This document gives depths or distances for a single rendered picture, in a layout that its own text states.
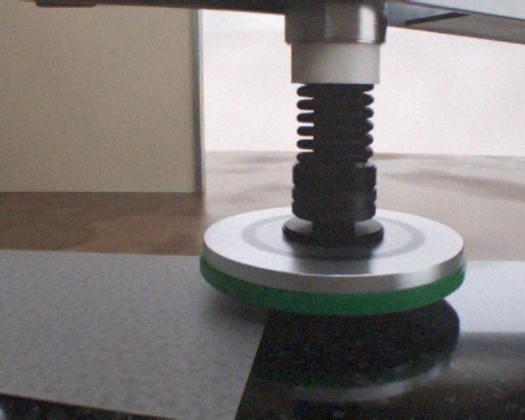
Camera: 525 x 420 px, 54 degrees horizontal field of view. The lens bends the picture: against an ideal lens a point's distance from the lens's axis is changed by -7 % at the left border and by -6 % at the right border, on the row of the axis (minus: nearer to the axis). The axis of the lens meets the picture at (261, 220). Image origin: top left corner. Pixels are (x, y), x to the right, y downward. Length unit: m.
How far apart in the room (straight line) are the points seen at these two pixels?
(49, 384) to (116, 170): 5.28
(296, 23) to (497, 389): 0.28
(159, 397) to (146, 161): 5.19
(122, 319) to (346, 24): 0.27
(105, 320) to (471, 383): 0.26
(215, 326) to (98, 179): 5.31
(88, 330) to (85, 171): 5.34
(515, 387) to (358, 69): 0.24
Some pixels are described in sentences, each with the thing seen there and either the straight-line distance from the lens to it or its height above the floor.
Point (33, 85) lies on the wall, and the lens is 5.92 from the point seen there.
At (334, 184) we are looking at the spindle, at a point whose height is 0.92.
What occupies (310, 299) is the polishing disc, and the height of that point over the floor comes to 0.85.
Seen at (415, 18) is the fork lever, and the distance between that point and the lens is 0.54.
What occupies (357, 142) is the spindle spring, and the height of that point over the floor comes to 0.95.
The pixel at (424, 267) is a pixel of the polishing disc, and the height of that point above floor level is 0.87.
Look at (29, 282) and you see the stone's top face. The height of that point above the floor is 0.82.
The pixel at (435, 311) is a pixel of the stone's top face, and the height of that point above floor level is 0.82.
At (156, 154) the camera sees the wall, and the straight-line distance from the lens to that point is 5.43.
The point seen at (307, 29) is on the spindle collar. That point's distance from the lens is 0.41.
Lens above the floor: 0.99
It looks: 14 degrees down
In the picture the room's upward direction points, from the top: straight up
